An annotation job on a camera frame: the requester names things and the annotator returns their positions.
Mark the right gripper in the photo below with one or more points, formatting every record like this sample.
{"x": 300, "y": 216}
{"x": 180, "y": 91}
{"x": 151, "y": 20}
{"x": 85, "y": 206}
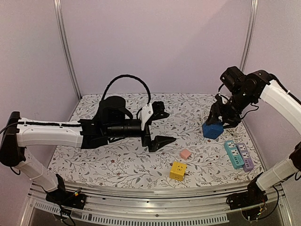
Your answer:
{"x": 225, "y": 113}

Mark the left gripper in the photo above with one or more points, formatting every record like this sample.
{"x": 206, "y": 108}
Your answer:
{"x": 155, "y": 144}

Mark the blue cube socket adapter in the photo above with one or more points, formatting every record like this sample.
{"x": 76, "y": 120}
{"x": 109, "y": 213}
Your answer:
{"x": 212, "y": 131}

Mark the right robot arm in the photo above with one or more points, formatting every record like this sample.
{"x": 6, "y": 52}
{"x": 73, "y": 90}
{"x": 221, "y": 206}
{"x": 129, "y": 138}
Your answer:
{"x": 246, "y": 90}

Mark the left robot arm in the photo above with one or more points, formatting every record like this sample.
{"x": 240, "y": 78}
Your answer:
{"x": 112, "y": 122}

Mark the pink plug adapter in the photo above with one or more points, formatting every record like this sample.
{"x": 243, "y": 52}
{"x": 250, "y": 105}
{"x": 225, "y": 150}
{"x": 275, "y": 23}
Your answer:
{"x": 185, "y": 154}

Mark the teal power strip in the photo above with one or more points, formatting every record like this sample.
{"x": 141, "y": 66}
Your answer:
{"x": 233, "y": 154}

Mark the floral table mat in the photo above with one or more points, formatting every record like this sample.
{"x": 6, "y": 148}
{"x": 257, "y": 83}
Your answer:
{"x": 127, "y": 164}

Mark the yellow cube socket adapter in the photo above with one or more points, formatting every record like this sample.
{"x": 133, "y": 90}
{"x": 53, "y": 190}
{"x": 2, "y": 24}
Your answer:
{"x": 177, "y": 171}

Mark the purple power strip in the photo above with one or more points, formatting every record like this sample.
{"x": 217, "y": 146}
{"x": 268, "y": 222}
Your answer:
{"x": 248, "y": 162}

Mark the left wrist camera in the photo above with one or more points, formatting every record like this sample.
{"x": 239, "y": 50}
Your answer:
{"x": 145, "y": 114}

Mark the aluminium front rail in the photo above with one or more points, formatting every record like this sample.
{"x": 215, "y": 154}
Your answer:
{"x": 201, "y": 206}

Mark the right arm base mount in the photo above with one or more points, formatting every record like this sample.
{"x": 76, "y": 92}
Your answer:
{"x": 245, "y": 199}

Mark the right aluminium frame post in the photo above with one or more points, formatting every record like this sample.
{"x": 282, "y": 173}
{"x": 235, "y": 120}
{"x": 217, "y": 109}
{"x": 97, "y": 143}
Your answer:
{"x": 249, "y": 34}

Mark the aluminium frame post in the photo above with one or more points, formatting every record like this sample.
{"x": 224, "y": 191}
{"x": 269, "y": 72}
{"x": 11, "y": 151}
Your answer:
{"x": 66, "y": 48}
{"x": 249, "y": 34}

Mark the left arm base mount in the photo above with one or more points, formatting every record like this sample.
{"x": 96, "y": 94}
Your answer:
{"x": 65, "y": 199}

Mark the left aluminium frame post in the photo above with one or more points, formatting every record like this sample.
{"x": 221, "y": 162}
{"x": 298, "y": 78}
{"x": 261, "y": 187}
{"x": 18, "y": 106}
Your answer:
{"x": 66, "y": 48}

